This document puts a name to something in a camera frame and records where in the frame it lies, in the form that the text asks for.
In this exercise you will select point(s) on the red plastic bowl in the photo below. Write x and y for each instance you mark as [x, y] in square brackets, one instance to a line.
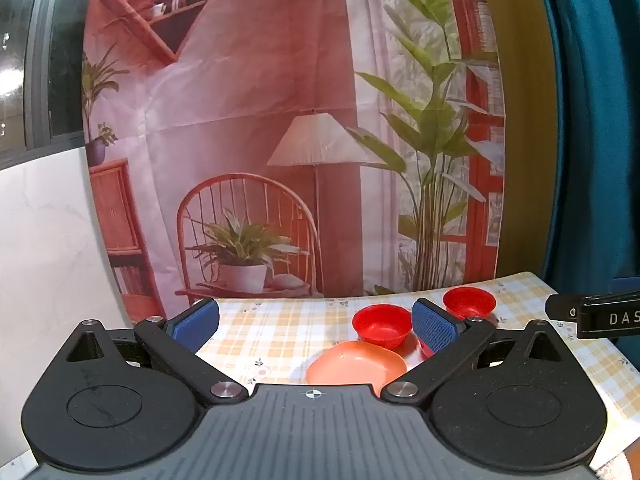
[469, 301]
[382, 327]
[426, 349]

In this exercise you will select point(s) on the printed room scene backdrop cloth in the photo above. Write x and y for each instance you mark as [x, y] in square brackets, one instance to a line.
[260, 110]

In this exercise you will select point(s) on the orange plastic plate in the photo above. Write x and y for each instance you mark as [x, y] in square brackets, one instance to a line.
[356, 362]

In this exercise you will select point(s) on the checked floral tablecloth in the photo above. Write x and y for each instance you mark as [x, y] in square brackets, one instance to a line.
[280, 332]

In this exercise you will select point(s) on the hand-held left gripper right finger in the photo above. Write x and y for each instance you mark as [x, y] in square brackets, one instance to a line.
[435, 328]

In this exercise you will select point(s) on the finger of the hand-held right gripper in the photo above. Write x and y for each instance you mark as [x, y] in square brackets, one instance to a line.
[561, 306]

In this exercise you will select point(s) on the teal curtain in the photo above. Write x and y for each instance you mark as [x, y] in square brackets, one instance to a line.
[590, 110]

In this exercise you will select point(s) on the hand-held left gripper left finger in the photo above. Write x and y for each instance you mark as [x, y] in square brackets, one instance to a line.
[197, 321]

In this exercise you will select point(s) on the dark glass window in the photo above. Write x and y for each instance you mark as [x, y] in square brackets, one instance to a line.
[45, 50]

